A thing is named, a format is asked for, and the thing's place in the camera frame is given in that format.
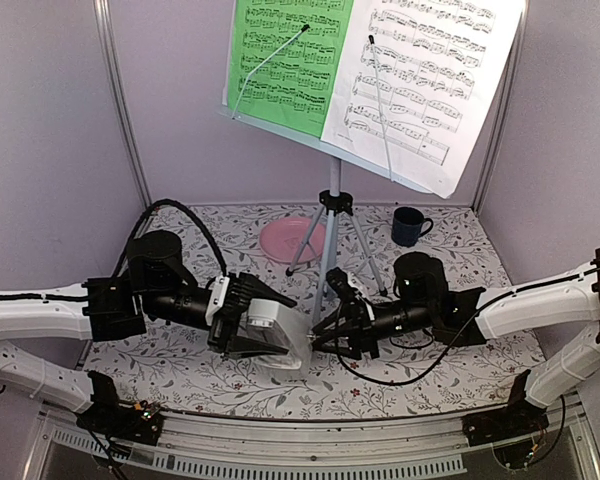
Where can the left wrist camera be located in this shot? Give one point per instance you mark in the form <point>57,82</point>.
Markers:
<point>217,298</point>

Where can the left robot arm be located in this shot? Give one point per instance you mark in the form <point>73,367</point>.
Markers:
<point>155,285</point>

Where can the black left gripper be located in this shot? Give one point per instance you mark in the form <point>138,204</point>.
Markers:
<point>226,323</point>

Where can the right aluminium frame post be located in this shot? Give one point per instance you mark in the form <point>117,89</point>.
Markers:
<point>504,96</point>

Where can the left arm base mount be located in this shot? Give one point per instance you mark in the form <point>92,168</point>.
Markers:
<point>140,422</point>

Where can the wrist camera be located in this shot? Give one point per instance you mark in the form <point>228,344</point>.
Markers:
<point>353,295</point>
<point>217,298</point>

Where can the aluminium frame post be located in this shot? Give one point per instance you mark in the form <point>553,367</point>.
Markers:
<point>504,96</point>
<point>104,25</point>

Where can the front aluminium rail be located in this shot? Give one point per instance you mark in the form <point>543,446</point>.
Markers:
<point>197,446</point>

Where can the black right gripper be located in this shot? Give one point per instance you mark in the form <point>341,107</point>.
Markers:
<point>360,337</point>

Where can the dark blue cup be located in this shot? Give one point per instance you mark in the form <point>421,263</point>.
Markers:
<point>409,225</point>

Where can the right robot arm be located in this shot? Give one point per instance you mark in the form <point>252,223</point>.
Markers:
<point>473,317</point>

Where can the pink plastic plate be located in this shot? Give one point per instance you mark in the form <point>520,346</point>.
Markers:
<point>280,239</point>

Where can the grey perforated music stand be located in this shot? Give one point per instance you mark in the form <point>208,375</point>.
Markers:
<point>333,201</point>

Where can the white sheet music paper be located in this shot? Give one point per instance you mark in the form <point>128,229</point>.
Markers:
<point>415,82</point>

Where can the white metronome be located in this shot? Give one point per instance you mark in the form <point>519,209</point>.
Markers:
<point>282,326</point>

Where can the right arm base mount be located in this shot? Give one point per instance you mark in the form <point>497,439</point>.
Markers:
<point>518,417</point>

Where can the left aluminium frame post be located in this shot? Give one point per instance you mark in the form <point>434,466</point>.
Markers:
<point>104,25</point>

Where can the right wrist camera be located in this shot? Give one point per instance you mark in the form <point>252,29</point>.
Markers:
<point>353,295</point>

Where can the green sheet music paper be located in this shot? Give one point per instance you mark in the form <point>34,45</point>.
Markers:
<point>283,60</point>

